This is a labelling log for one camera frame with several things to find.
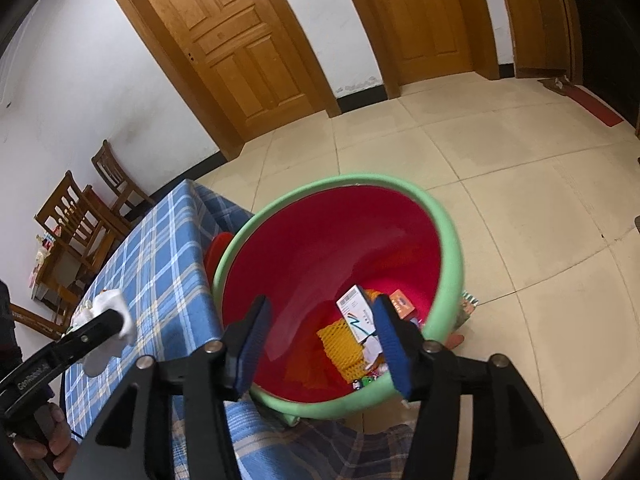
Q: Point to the wooden chair with slatted back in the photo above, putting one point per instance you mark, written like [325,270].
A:
[115,180]

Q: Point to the large yellow foam net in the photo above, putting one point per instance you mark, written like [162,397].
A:
[342,350]

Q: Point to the red bin with green rim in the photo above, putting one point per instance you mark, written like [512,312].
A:
[325,250]

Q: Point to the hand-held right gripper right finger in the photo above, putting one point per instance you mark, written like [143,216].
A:
[392,350]

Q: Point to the small orange box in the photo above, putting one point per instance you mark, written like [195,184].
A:
[402,305]

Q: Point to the wooden panel door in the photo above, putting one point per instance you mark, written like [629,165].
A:
[420,15]
[225,45]

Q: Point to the wooden chair with curved back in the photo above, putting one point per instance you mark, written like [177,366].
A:
[35,320]

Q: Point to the colourful printed box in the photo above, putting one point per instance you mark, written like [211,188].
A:
[469,307]

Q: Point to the open wooden door leaf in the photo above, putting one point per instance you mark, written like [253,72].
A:
[537,30]

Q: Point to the white printed carton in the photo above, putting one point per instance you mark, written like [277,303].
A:
[356,312]

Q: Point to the white sock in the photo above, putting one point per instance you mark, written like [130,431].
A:
[112,305]

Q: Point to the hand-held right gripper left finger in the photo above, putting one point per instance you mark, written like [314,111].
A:
[250,360]

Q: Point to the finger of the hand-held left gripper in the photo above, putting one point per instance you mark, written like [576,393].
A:
[92,332]

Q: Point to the wooden chair with carved back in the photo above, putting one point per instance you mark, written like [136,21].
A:
[75,220]

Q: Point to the person's left hand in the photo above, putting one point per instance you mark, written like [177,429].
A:
[55,440]

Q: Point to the blue plaid tablecloth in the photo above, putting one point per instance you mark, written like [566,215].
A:
[155,260]

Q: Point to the red plastic basin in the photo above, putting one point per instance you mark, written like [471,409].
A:
[216,255]

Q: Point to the red doormat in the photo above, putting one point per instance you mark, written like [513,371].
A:
[597,105]

